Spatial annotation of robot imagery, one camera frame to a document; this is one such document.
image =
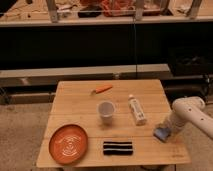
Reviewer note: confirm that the white ceramic cup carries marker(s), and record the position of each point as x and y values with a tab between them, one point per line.
106	110

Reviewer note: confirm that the white plastic bottle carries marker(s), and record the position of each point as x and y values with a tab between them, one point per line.
137	111

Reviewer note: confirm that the orange patterned plate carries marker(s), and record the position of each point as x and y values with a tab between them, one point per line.
68	144

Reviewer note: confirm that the orange toy carrot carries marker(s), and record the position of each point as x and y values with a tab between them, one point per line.
101	89

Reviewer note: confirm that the long wooden bench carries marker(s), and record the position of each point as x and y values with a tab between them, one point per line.
51	76

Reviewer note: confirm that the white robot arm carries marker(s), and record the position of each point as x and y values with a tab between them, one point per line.
189	109

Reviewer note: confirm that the white sponge with blue side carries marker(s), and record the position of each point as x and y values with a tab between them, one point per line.
162	133

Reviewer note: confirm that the wooden table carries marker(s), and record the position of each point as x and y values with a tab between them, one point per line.
119	117

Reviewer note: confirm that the black white striped cloth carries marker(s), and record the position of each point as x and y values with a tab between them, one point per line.
117	148

